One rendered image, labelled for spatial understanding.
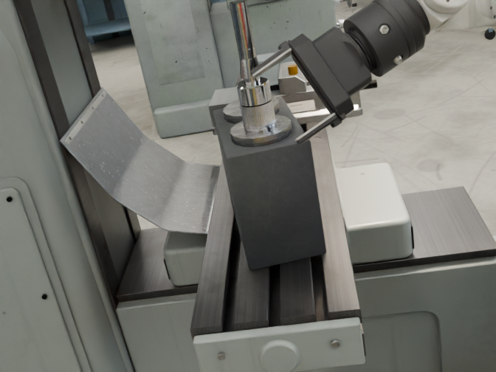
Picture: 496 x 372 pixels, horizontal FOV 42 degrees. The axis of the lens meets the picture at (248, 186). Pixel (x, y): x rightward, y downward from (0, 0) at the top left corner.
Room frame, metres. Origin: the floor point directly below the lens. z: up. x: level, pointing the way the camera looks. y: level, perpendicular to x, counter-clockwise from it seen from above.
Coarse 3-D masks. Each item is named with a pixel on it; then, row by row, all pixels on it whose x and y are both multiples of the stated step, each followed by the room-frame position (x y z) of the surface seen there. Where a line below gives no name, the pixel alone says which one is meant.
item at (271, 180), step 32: (224, 128) 0.94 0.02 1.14; (288, 128) 0.86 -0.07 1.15; (224, 160) 0.91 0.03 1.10; (256, 160) 0.82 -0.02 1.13; (288, 160) 0.82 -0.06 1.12; (256, 192) 0.82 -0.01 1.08; (288, 192) 0.82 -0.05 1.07; (256, 224) 0.82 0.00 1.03; (288, 224) 0.82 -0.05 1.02; (320, 224) 0.83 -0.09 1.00; (256, 256) 0.82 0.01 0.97; (288, 256) 0.82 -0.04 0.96
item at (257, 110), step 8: (240, 96) 0.87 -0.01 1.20; (248, 96) 0.86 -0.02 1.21; (256, 96) 0.86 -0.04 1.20; (264, 96) 0.86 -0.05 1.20; (240, 104) 0.88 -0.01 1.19; (248, 104) 0.86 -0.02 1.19; (256, 104) 0.86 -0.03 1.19; (264, 104) 0.86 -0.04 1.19; (272, 104) 0.88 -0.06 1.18; (248, 112) 0.86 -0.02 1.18; (256, 112) 0.86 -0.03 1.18; (264, 112) 0.86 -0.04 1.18; (272, 112) 0.87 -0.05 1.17; (248, 120) 0.87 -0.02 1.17; (256, 120) 0.86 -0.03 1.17; (264, 120) 0.86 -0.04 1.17; (272, 120) 0.87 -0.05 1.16; (248, 128) 0.87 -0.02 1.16; (256, 128) 0.86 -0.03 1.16; (264, 128) 0.86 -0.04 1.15
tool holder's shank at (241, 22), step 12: (240, 0) 0.89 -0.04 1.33; (240, 12) 0.87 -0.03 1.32; (240, 24) 0.87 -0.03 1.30; (240, 36) 0.87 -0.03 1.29; (252, 36) 0.88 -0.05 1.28; (240, 48) 0.87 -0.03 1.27; (252, 48) 0.87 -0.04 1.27; (240, 60) 0.88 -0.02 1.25; (252, 60) 0.87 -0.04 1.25; (240, 72) 0.88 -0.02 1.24
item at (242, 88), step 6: (264, 78) 0.89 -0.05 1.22; (240, 84) 0.88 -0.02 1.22; (246, 84) 0.88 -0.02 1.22; (252, 84) 0.87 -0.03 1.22; (258, 84) 0.87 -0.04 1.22; (264, 84) 0.87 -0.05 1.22; (240, 90) 0.87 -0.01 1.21; (246, 90) 0.86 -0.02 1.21; (252, 90) 0.86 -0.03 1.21; (258, 90) 0.86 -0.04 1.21; (264, 90) 0.86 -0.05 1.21
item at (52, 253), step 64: (0, 0) 1.11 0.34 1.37; (64, 0) 1.36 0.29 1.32; (0, 64) 1.10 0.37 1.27; (64, 64) 1.26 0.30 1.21; (0, 128) 1.10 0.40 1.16; (64, 128) 1.16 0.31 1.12; (0, 192) 1.09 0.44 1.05; (64, 192) 1.11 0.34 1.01; (0, 256) 1.09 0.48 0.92; (64, 256) 1.09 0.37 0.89; (128, 256) 1.30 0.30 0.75; (0, 320) 1.09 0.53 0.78; (64, 320) 1.08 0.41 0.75
